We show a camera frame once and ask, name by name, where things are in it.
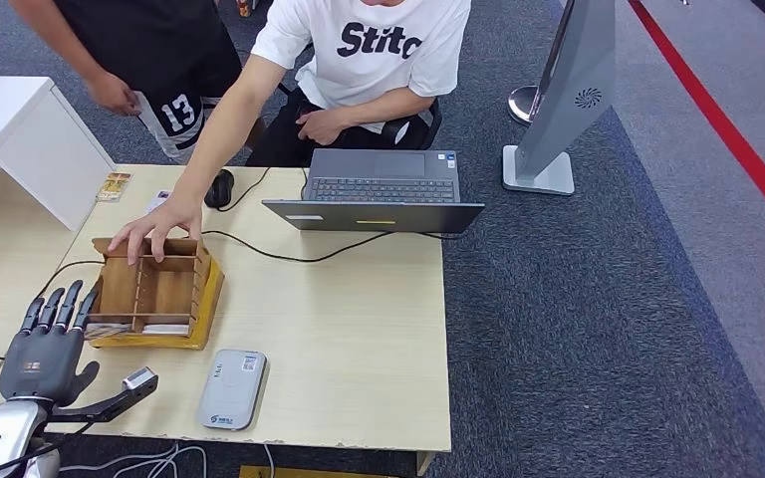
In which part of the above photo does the person's left hand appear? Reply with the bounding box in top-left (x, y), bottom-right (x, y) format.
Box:
top-left (295, 107), bottom-right (352, 147)

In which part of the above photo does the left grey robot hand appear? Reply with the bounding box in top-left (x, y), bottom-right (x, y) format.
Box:
top-left (0, 280), bottom-right (102, 408)

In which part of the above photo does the person's right hand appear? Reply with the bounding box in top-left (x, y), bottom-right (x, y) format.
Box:
top-left (107, 196), bottom-right (204, 267)
top-left (85, 69), bottom-right (140, 119)

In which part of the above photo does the wooden card organizer box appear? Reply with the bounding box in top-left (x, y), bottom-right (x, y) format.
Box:
top-left (85, 236), bottom-right (226, 352)

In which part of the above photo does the yellow patterned card packet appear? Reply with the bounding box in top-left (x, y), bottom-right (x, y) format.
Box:
top-left (95, 171), bottom-right (133, 203)

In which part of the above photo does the person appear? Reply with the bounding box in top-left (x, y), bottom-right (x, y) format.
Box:
top-left (9, 0), bottom-right (245, 165)
top-left (107, 0), bottom-right (473, 267)

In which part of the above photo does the patterned key card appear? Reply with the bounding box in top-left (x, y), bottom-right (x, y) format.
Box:
top-left (84, 323), bottom-right (134, 342)

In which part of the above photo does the grey card reader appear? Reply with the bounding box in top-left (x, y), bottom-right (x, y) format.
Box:
top-left (196, 349), bottom-right (269, 432)

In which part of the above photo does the black computer mouse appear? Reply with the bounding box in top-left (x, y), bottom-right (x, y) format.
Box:
top-left (204, 169), bottom-right (236, 210)

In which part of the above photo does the white cabinet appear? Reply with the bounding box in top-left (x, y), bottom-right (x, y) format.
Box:
top-left (0, 76), bottom-right (118, 232)

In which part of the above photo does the dark grey laptop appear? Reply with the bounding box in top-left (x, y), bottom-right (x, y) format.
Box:
top-left (262, 148), bottom-right (486, 234)

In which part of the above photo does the chrome stanchion base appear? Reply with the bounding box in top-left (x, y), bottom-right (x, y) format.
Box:
top-left (507, 84), bottom-right (544, 126)

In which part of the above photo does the grey kiosk stand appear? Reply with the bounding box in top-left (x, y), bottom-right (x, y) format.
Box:
top-left (502, 0), bottom-right (619, 197)

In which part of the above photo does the yellow floor tape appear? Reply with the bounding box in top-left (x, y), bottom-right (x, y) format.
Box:
top-left (239, 464), bottom-right (390, 478)

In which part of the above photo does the black mouse cable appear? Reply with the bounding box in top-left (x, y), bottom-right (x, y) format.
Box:
top-left (218, 166), bottom-right (273, 214)

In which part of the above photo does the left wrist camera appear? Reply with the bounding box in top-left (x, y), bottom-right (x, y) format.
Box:
top-left (49, 366), bottom-right (159, 425)

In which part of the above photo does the long black cable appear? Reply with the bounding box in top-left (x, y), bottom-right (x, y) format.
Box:
top-left (200, 228), bottom-right (469, 264)

